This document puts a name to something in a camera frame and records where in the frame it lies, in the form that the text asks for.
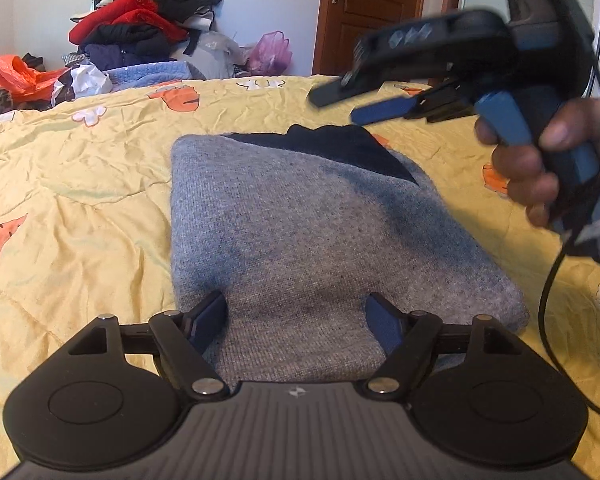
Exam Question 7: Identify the white and black crumpled cloth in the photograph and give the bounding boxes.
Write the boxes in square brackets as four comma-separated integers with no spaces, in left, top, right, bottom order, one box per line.
[52,62,113,106]

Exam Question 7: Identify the grey and navy sweater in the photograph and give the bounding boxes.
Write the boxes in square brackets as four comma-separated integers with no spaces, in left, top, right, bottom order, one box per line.
[170,124,530,396]

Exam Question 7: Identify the orange plastic bag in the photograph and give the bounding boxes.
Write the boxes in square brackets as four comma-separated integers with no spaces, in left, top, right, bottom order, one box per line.
[0,54,71,103]

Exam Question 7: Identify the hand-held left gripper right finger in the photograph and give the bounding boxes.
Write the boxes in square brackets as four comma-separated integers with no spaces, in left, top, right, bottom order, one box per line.
[365,291,526,402]

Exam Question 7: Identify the brown wooden door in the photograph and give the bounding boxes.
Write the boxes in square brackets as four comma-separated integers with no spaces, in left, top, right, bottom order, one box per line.
[311,0,465,77]

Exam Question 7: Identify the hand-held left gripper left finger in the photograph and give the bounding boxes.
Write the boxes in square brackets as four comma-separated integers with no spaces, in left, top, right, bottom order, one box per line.
[67,290,229,402]

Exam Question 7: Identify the grey cloth bundle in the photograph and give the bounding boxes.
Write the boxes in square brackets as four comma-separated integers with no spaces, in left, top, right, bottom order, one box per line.
[184,31,248,80]

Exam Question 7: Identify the pink plastic bag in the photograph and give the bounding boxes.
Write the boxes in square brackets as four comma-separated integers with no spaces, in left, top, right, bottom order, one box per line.
[247,31,293,77]

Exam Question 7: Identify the light blue towel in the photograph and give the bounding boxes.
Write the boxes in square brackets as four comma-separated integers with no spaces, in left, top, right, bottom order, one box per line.
[102,60,206,92]

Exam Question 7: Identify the yellow printed blanket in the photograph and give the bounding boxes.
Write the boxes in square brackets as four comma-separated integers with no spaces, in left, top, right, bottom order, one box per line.
[0,74,600,471]

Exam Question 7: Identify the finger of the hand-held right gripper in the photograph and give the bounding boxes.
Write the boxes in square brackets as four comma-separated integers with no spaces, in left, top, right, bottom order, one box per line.
[349,94,431,127]
[309,71,383,109]

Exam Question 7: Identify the black cable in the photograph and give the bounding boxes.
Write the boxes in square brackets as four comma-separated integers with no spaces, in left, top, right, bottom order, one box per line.
[537,0,600,423]

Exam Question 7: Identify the person's right hand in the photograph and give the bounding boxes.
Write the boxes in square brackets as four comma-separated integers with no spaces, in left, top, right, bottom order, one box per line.
[474,96,600,231]

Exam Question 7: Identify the pile of clothes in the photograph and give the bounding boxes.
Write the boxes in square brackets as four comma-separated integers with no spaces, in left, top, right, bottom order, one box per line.
[69,0,225,68]

